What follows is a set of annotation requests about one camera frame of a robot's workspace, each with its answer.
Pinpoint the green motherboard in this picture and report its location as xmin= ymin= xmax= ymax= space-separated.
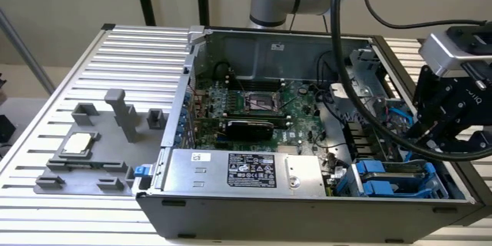
xmin=190 ymin=77 xmax=347 ymax=157

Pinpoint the hard disk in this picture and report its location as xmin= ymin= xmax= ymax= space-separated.
xmin=354 ymin=159 xmax=438 ymax=180

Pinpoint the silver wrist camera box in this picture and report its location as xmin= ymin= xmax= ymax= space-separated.
xmin=418 ymin=25 xmax=492 ymax=78

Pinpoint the open dark PC case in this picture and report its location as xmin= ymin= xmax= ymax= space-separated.
xmin=135 ymin=25 xmax=488 ymax=244

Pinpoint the grey disk bay cage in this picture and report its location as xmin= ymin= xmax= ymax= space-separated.
xmin=351 ymin=158 xmax=451 ymax=200

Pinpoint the blue disk carrier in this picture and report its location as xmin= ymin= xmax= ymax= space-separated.
xmin=363 ymin=180 xmax=395 ymax=198

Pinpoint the blue SATA wire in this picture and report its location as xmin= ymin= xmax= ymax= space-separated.
xmin=388 ymin=107 xmax=419 ymax=131

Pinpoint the black fan housing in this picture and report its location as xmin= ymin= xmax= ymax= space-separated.
xmin=344 ymin=120 xmax=390 ymax=160

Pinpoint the long black wire loop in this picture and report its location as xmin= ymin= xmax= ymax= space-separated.
xmin=318 ymin=51 xmax=339 ymax=85

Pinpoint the green RAM stick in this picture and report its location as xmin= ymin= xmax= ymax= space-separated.
xmin=62 ymin=163 xmax=119 ymax=169

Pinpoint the short black wire loop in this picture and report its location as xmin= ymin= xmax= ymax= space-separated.
xmin=214 ymin=62 xmax=232 ymax=78

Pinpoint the black box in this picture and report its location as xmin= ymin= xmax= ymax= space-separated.
xmin=0 ymin=115 xmax=18 ymax=143

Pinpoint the silver metal pole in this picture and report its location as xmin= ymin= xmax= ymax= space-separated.
xmin=0 ymin=6 xmax=58 ymax=94

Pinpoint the silver CPU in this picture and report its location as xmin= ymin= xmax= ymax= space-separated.
xmin=63 ymin=133 xmax=95 ymax=154

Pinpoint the CPU socket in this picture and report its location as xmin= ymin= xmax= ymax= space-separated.
xmin=238 ymin=90 xmax=288 ymax=114

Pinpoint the grey parts rack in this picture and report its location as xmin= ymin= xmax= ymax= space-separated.
xmin=34 ymin=89 xmax=170 ymax=198

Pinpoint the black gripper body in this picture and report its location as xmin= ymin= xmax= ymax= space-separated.
xmin=414 ymin=66 xmax=492 ymax=131

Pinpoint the black graphics card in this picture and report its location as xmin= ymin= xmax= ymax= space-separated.
xmin=224 ymin=119 xmax=276 ymax=143

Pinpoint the grey drive cage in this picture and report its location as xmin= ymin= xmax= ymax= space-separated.
xmin=330 ymin=47 xmax=404 ymax=124

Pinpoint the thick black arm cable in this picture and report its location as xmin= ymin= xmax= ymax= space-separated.
xmin=330 ymin=0 xmax=492 ymax=162

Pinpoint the silver power supply unit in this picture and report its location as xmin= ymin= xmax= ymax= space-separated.
xmin=162 ymin=149 xmax=328 ymax=198

